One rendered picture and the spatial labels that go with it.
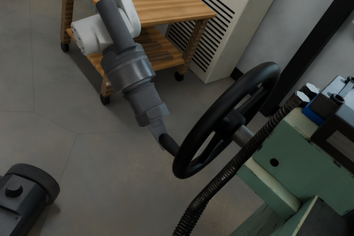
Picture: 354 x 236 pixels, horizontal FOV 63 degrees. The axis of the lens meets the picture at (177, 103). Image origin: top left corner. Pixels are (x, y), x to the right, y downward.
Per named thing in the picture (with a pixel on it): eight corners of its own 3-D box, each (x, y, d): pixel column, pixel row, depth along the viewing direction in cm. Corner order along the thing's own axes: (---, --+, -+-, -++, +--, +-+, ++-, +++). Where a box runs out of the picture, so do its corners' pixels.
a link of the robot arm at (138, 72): (128, 131, 62) (104, 81, 62) (168, 111, 64) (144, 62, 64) (131, 133, 50) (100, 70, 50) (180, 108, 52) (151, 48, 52)
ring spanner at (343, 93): (347, 76, 44) (350, 74, 44) (360, 84, 43) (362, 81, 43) (327, 98, 37) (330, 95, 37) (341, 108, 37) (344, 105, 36)
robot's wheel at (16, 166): (63, 199, 104) (38, 211, 115) (70, 188, 107) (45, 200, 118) (16, 167, 96) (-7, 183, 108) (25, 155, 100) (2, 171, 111)
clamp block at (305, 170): (287, 120, 54) (318, 85, 48) (353, 173, 49) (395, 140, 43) (248, 158, 44) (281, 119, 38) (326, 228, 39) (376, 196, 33)
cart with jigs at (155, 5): (139, 35, 221) (162, -53, 180) (185, 82, 198) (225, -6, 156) (53, 48, 180) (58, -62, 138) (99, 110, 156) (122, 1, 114)
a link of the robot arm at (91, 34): (95, 83, 59) (70, 32, 58) (141, 64, 63) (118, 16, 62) (100, 69, 48) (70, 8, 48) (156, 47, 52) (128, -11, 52)
